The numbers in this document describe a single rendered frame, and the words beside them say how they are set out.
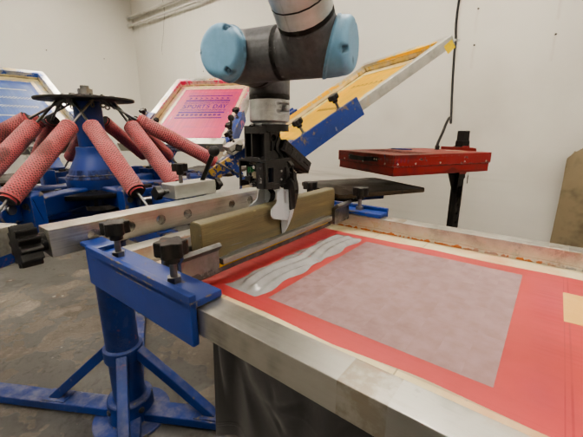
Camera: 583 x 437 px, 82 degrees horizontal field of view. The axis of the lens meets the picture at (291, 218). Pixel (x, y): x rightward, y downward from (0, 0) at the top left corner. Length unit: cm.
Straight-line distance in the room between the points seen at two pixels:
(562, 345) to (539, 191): 205
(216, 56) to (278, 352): 40
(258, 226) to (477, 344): 39
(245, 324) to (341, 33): 37
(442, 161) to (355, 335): 129
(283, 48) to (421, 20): 229
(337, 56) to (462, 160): 133
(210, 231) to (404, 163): 110
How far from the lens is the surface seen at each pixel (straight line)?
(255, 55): 52
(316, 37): 47
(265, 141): 62
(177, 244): 46
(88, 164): 132
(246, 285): 56
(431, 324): 50
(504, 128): 253
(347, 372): 34
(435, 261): 71
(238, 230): 59
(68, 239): 71
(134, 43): 532
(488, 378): 43
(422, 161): 157
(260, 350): 38
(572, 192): 248
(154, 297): 50
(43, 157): 111
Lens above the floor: 120
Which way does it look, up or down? 15 degrees down
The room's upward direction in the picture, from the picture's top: straight up
